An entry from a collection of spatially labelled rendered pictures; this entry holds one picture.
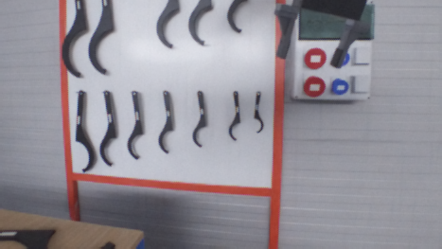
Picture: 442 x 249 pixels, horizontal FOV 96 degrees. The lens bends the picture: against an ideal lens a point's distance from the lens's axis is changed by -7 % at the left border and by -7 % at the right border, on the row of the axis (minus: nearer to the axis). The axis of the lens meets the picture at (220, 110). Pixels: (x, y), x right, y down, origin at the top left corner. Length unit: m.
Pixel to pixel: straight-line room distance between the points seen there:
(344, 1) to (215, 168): 1.12
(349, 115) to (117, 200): 1.61
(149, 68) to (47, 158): 1.08
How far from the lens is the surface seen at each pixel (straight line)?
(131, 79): 1.48
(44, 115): 1.99
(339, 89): 1.19
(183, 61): 1.34
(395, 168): 1.61
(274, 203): 1.42
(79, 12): 1.72
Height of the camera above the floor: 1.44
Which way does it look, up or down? 5 degrees down
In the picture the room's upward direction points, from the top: straight up
